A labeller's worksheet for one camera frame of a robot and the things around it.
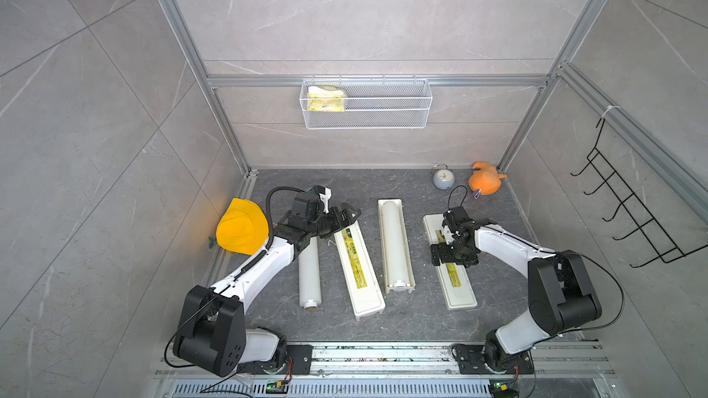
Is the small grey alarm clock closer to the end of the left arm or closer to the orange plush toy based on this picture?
the orange plush toy

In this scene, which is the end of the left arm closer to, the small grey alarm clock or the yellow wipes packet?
the yellow wipes packet

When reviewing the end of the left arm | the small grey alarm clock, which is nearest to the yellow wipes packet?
the end of the left arm

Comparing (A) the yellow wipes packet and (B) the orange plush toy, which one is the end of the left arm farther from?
(B) the orange plush toy
